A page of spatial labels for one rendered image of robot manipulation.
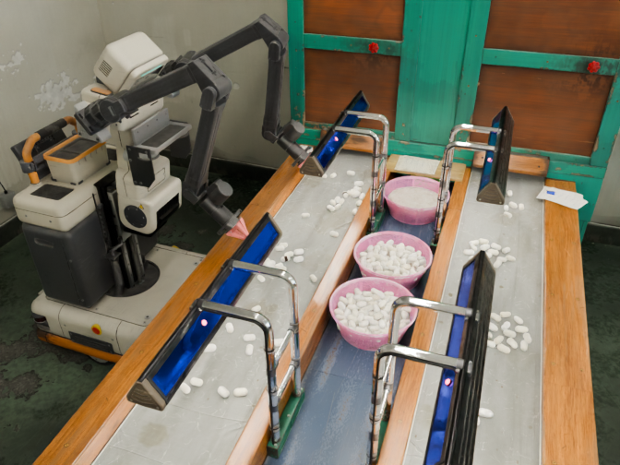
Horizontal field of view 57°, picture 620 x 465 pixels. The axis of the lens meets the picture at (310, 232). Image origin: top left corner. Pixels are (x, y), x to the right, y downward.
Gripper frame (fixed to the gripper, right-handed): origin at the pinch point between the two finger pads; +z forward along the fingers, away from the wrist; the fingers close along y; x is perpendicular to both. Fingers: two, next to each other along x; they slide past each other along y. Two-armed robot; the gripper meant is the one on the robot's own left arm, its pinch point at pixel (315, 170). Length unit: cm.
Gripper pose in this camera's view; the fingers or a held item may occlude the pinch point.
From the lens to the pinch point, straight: 234.9
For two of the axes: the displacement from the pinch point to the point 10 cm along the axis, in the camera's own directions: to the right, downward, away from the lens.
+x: -6.0, 5.1, 6.1
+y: 3.3, -5.4, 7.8
